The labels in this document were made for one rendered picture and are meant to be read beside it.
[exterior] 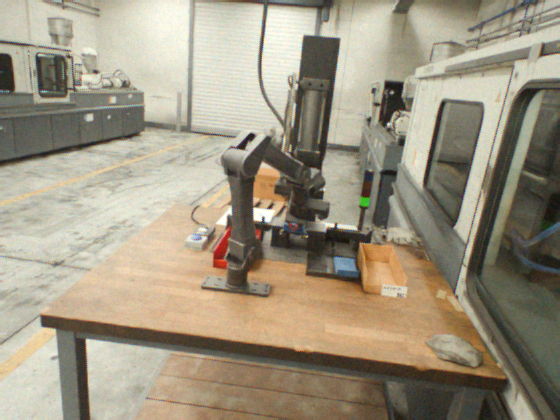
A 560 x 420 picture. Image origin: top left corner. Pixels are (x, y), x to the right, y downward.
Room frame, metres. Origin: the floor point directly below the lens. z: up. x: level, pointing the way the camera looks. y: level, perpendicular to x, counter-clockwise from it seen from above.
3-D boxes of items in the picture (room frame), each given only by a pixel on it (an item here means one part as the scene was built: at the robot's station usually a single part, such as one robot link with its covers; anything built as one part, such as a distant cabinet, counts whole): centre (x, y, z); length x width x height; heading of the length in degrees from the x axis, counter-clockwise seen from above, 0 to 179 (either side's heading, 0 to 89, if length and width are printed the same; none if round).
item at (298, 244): (1.55, -0.10, 0.88); 0.65 x 0.50 x 0.03; 87
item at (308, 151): (1.47, -0.06, 1.37); 0.11 x 0.09 x 0.30; 87
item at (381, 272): (1.26, -0.34, 0.93); 0.25 x 0.13 x 0.08; 177
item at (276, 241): (1.47, -0.07, 0.94); 0.20 x 0.10 x 0.07; 87
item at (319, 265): (1.29, -0.18, 0.91); 0.17 x 0.16 x 0.02; 87
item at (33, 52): (6.66, 3.76, 1.21); 0.86 x 0.10 x 0.79; 173
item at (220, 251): (1.32, 0.14, 0.93); 0.25 x 0.12 x 0.06; 177
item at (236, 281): (1.08, 0.12, 0.94); 0.20 x 0.07 x 0.08; 87
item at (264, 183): (5.01, 0.17, 0.40); 0.67 x 0.60 x 0.50; 169
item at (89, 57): (8.50, 4.15, 1.60); 2.54 x 0.84 x 1.26; 173
